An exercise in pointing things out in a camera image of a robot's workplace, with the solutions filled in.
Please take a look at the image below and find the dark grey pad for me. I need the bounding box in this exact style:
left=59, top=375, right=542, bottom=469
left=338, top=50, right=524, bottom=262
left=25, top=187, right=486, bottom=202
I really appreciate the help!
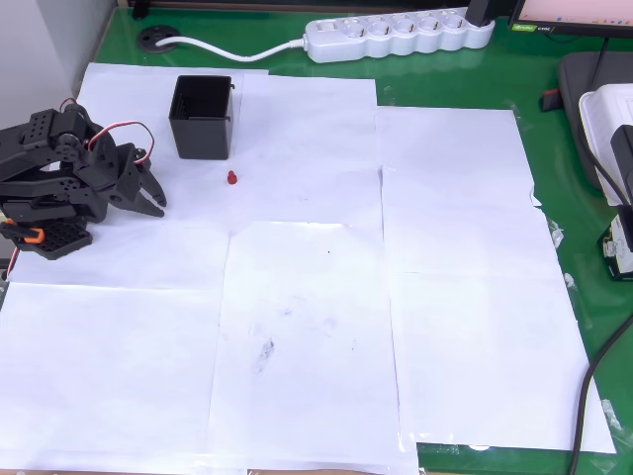
left=557, top=50, right=633, bottom=192

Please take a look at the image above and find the white plastic container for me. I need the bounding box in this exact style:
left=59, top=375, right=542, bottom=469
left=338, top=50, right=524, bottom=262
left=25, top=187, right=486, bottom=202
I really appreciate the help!
left=578, top=82, right=633, bottom=208

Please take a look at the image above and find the black computer monitor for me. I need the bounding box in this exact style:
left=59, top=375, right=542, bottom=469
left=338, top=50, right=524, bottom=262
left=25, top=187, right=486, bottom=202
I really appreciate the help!
left=508, top=0, right=633, bottom=39

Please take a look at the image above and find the orange black table clamp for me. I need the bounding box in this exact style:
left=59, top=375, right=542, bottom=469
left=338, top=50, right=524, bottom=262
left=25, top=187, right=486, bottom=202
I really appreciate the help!
left=0, top=220, right=46, bottom=248

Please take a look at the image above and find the black open box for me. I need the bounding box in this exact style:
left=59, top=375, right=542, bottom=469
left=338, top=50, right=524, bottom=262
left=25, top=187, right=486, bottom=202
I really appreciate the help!
left=167, top=74, right=237, bottom=161

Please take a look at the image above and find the black cable grommet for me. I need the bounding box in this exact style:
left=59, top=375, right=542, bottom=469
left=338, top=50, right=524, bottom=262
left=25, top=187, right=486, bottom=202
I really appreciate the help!
left=137, top=27, right=180, bottom=53

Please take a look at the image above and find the small white black device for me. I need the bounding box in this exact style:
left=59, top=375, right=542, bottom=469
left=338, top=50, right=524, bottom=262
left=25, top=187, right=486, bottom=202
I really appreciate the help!
left=596, top=205, right=633, bottom=284

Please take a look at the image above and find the white power strip cable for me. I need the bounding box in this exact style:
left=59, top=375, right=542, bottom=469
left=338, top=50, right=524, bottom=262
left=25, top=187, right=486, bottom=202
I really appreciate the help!
left=152, top=35, right=311, bottom=63

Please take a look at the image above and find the white paper sheet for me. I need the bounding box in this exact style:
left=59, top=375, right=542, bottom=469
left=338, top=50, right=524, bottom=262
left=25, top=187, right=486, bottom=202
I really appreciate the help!
left=388, top=270, right=618, bottom=455
left=0, top=280, right=248, bottom=474
left=207, top=220, right=421, bottom=474
left=379, top=166, right=566, bottom=276
left=374, top=106, right=544, bottom=208
left=58, top=61, right=271, bottom=229
left=240, top=72, right=386, bottom=229
left=7, top=217, right=232, bottom=292

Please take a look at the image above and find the white power strip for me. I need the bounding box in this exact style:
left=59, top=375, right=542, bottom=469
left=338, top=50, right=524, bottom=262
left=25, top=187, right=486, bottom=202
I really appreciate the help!
left=303, top=7, right=496, bottom=64

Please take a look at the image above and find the thick black cable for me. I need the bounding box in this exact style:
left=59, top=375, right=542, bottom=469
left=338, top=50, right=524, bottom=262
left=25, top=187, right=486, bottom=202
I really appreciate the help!
left=568, top=316, right=633, bottom=475

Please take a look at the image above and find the red servo wire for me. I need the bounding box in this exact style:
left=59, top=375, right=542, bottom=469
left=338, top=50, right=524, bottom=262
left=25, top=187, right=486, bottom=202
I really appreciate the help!
left=58, top=98, right=155, bottom=167

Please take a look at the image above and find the thin black monitor cable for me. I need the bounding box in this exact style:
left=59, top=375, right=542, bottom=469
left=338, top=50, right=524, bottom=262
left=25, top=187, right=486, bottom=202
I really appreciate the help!
left=590, top=37, right=610, bottom=93

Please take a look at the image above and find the black power adapter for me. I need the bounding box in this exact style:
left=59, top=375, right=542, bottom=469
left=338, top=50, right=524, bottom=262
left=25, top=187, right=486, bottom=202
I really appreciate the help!
left=466, top=0, right=496, bottom=26

